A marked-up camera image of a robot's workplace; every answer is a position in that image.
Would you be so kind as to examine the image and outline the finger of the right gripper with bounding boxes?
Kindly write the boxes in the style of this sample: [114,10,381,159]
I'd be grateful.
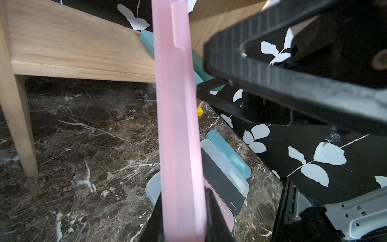
[197,79,290,126]
[204,1,387,136]

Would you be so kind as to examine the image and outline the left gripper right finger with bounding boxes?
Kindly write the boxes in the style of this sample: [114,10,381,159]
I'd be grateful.
[205,188,235,242]

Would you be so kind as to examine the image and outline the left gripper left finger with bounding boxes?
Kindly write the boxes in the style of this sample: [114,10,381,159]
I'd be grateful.
[139,194,165,242]

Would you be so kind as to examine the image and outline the dark grey pencil case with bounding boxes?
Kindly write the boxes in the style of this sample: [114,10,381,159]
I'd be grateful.
[201,148,245,216]

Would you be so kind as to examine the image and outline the frosted white pencil case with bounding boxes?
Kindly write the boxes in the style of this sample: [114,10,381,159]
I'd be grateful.
[201,139,250,197]

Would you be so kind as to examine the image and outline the light blue pencil case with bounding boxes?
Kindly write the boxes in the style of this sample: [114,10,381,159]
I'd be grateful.
[206,130,252,179]

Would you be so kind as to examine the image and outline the small pink pencil case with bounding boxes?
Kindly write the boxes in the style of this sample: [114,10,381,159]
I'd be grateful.
[152,1,207,242]

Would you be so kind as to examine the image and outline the teal pencil case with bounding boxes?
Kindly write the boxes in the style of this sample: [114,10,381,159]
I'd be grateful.
[139,30,204,85]

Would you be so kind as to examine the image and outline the dark green pencil case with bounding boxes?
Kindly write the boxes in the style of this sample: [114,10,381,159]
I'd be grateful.
[192,50,214,86]

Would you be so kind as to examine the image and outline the clear frosted pencil case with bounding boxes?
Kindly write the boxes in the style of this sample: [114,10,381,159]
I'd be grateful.
[145,172,161,206]

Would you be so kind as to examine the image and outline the wooden two-tier shelf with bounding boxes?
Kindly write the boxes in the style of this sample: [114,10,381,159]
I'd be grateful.
[0,0,273,177]

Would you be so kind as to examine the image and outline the small yellow block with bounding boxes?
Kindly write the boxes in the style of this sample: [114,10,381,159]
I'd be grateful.
[197,107,204,117]

